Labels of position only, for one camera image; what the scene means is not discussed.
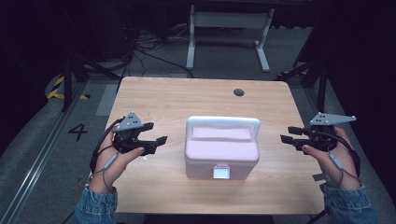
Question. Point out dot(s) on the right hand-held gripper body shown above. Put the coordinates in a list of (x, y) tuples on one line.
[(323, 138)]

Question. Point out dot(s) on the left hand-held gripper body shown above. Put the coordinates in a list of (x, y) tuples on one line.
[(127, 137)]

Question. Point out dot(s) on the person's left hand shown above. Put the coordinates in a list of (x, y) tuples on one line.
[(120, 166)]

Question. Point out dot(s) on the person's right hand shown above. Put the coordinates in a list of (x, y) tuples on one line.
[(341, 168)]

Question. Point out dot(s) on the small grey tape piece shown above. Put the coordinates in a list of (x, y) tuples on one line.
[(319, 177)]

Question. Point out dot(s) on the black tripod stand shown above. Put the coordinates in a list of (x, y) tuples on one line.
[(322, 84), (67, 81)]

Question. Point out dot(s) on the dark round table grommet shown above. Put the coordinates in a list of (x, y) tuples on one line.
[(238, 92)]

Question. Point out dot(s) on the metal floor rail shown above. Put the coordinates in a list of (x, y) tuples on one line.
[(40, 155)]

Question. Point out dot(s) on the white metal table frame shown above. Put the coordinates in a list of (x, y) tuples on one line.
[(229, 20)]

